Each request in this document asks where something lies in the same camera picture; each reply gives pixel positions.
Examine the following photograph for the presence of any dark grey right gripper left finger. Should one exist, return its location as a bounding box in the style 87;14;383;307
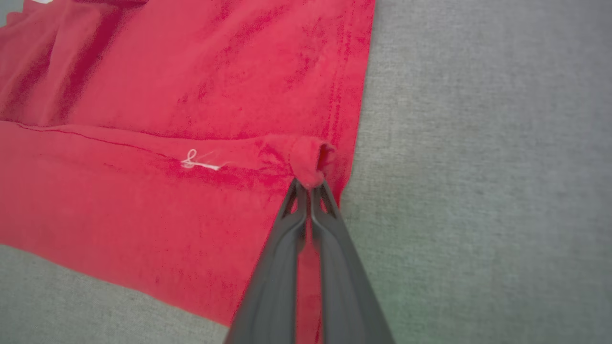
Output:
224;179;308;344

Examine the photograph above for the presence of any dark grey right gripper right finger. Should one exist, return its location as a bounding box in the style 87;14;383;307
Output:
310;181;396;344

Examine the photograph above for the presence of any red garment with white stripes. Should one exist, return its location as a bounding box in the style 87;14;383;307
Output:
0;0;376;344

